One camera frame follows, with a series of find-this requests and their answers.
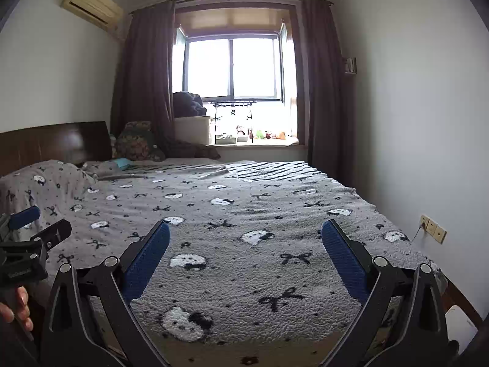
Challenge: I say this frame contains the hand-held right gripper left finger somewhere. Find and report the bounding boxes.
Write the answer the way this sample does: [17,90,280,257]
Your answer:
[40,220,171,367]

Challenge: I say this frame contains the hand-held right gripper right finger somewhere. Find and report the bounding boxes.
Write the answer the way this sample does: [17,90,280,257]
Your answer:
[320,220,459,367]

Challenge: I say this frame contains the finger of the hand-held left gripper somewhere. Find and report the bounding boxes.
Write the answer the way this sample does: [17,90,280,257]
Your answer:
[0,205,42,235]
[29,219,73,255]

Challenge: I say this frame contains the person's left hand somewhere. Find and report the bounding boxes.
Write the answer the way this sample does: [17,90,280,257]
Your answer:
[0,286,35,332]

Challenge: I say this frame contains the dark wooden headboard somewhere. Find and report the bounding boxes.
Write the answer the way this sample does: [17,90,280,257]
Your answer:
[0,121,112,177]

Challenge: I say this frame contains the grey printed fleece blanket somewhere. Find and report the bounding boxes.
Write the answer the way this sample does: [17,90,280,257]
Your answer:
[0,159,448,367]

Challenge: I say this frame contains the striped bed sheet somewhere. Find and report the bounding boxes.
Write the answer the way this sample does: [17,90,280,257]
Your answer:
[199,160,330,183]

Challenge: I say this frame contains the brown cloth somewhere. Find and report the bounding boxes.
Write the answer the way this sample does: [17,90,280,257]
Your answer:
[164,138,222,161]

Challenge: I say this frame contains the dark patterned cushion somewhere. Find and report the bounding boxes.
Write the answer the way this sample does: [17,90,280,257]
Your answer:
[116,121,166,163]

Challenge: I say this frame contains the white appliance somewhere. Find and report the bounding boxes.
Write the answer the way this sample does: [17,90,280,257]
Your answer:
[444,305,479,354]

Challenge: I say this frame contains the white storage box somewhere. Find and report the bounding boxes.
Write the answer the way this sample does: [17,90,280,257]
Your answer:
[174,115,213,146]

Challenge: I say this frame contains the dark blue clothes pile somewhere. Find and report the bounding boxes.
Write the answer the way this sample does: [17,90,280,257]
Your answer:
[172,91,207,117]

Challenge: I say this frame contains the brown curtain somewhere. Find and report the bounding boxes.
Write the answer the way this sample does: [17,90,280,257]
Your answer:
[110,0,177,161]
[297,0,357,189]

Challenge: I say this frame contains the black drying rack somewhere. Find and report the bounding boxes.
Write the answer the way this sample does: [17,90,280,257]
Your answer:
[208,100,258,144]

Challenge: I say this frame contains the window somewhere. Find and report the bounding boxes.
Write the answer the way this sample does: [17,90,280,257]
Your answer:
[173,22,299,103]

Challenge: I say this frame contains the beige air conditioner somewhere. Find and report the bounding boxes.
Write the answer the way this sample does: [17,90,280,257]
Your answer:
[60,0,125,41]

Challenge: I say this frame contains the beige wall socket panel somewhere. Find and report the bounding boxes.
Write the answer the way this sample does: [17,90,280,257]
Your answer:
[419,213,448,244]

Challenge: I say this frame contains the wooden bed frame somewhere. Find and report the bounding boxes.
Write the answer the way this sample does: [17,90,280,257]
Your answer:
[439,274,483,326]

